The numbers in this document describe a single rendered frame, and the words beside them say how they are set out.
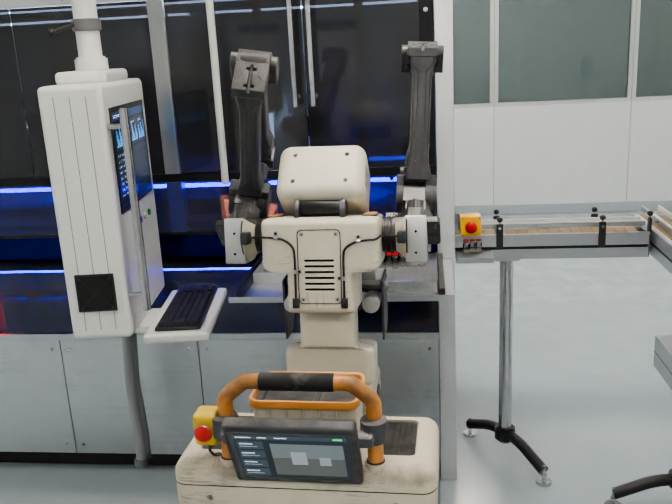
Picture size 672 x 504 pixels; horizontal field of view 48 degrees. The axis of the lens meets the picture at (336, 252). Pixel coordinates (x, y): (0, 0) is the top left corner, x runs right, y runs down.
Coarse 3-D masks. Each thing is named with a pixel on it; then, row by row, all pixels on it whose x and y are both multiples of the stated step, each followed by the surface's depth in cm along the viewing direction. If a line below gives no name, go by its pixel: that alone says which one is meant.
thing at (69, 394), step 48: (0, 336) 293; (48, 336) 291; (240, 336) 282; (432, 336) 273; (0, 384) 299; (48, 384) 297; (96, 384) 294; (144, 384) 292; (192, 384) 289; (384, 384) 280; (432, 384) 278; (0, 432) 305; (48, 432) 303; (96, 432) 300; (192, 432) 295
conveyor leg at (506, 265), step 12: (504, 264) 278; (504, 276) 279; (504, 288) 280; (504, 300) 282; (504, 312) 283; (504, 324) 284; (504, 336) 285; (504, 348) 286; (504, 360) 288; (504, 372) 289; (504, 384) 290; (504, 396) 292; (504, 408) 293; (504, 420) 294
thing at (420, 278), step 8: (432, 264) 258; (392, 272) 251; (400, 272) 250; (408, 272) 250; (416, 272) 250; (424, 272) 249; (432, 272) 249; (392, 280) 242; (400, 280) 242; (408, 280) 242; (416, 280) 241; (424, 280) 241; (432, 280) 240; (392, 288) 231; (400, 288) 231; (408, 288) 230; (416, 288) 230; (424, 288) 230; (432, 288) 229
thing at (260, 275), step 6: (258, 270) 253; (264, 270) 261; (258, 276) 247; (264, 276) 247; (270, 276) 246; (276, 276) 246; (282, 276) 246; (258, 282) 247; (264, 282) 247; (270, 282) 247; (276, 282) 247
